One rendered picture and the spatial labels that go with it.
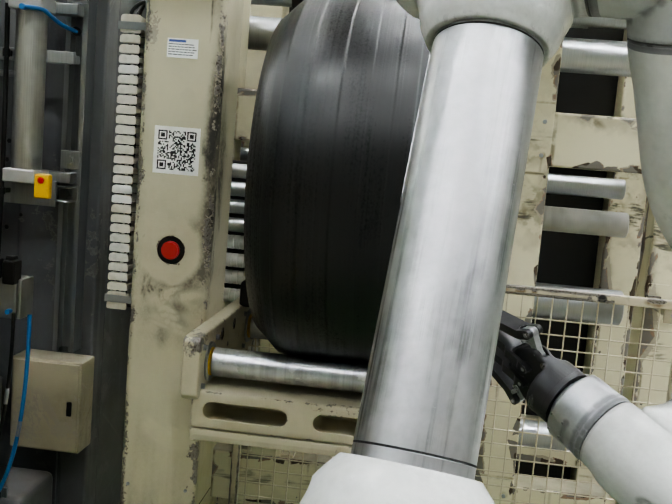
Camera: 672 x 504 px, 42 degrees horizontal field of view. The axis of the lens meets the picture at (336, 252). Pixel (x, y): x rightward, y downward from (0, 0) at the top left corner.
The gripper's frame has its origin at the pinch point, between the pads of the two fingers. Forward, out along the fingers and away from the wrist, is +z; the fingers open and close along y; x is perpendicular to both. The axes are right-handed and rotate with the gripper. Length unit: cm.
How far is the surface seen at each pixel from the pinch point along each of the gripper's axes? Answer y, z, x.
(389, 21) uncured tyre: -29.7, 28.3, 7.6
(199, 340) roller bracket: 11.6, 25.7, -27.2
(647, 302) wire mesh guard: 33, 9, 61
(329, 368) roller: 16.1, 13.9, -11.7
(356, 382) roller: 17.3, 10.2, -9.3
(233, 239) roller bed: 29, 68, 0
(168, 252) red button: 7.2, 42.6, -23.8
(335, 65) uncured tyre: -26.8, 25.5, -3.5
